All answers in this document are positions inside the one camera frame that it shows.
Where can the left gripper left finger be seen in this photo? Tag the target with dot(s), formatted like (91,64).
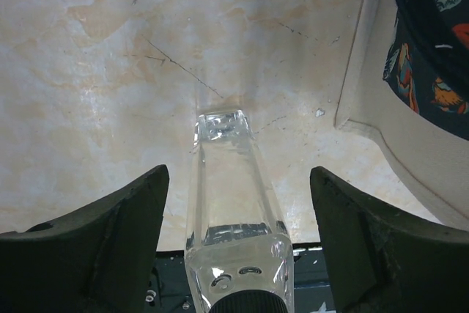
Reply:
(97,258)

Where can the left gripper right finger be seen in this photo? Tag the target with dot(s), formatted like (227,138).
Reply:
(380,258)

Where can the clear bottle black cap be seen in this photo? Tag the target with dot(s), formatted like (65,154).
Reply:
(238,253)

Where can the beige canvas bag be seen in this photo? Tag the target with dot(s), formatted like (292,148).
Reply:
(406,89)

